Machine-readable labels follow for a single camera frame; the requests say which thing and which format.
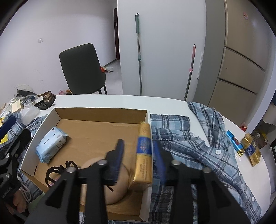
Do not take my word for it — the green notebook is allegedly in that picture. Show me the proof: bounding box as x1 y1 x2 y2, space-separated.
28 192 45 210

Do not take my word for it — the black cord bundle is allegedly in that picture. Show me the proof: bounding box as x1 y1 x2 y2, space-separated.
44 160 79 188

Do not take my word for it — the blue tissue pack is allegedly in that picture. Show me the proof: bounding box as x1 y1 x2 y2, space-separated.
36 126 68 163

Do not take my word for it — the shallow cardboard box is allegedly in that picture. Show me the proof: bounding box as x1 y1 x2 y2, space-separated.
21 107 154 223

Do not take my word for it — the beige round perforated pad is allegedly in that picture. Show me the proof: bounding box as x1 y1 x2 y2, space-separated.
80 157 129 205

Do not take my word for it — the gold blue long box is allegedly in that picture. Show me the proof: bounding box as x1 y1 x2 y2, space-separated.
130 122 152 191

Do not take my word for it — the left hand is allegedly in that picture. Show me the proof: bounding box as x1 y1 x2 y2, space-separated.
13 190 27 213

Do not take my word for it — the small cream box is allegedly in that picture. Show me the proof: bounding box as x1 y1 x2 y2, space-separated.
12 100 23 113

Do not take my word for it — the black grey bag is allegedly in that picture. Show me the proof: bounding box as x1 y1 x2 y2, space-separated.
15 84 37 98

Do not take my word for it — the small black stand ornament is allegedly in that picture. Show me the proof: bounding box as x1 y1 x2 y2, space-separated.
34 91 56 111

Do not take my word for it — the blue gold small pack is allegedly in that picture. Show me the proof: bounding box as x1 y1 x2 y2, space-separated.
226 130 244 157

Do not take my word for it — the gold cigarette pack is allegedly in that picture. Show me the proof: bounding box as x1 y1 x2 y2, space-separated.
241 134 261 167

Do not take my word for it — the blue plaid shirt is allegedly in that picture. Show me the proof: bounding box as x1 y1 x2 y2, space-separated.
1 102 262 223

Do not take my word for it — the black chair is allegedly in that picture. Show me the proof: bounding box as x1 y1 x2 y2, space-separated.
59 43 107 95

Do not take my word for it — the gold refrigerator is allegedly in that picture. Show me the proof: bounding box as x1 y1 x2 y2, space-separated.
193 1 270 125

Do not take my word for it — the dark brown door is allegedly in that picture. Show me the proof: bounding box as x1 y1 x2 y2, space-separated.
113 8 120 60

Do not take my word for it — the green handled mop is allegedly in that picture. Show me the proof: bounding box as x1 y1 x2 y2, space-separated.
135 13 143 96

